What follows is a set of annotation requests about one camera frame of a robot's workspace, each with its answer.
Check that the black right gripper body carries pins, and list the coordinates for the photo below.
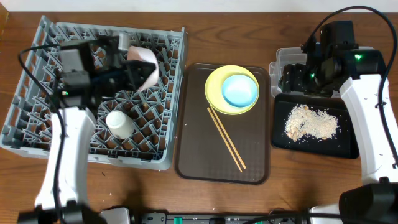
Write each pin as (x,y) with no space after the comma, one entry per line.
(316,84)

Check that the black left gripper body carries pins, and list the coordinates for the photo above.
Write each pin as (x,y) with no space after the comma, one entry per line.
(130,73)

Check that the pink bowl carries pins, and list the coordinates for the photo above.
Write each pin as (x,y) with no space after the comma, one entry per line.
(145,55)

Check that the leftover rice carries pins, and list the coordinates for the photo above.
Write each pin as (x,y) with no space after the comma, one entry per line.
(304,121)

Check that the white cup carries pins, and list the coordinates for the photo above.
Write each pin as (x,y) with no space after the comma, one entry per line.
(119,124)

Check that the light blue bowl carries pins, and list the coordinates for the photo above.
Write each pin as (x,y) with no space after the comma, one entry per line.
(239,90)

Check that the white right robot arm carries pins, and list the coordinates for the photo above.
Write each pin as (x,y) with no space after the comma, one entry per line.
(375,130)

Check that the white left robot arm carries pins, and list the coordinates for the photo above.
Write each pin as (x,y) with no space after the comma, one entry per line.
(63,195)

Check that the black waste tray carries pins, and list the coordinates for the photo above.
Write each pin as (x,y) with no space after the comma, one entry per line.
(343,144)

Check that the grey dishwasher rack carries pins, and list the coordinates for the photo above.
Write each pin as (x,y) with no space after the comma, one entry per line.
(154,111)

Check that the clear plastic bin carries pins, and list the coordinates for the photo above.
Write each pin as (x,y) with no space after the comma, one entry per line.
(294,55)

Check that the yellow plate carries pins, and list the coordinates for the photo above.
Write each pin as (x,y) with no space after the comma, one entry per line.
(213,86)

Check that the right wooden chopstick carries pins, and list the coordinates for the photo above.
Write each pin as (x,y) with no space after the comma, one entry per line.
(240,160)

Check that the wooden chopstick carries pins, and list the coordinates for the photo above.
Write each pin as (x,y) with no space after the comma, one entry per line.
(224,144)
(240,160)

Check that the left wooden chopstick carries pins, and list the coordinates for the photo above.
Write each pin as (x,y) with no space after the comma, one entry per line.
(224,144)

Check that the brown plastic tray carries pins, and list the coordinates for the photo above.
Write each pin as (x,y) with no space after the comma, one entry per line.
(201,153)

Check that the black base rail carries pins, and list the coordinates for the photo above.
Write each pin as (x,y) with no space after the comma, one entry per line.
(217,218)

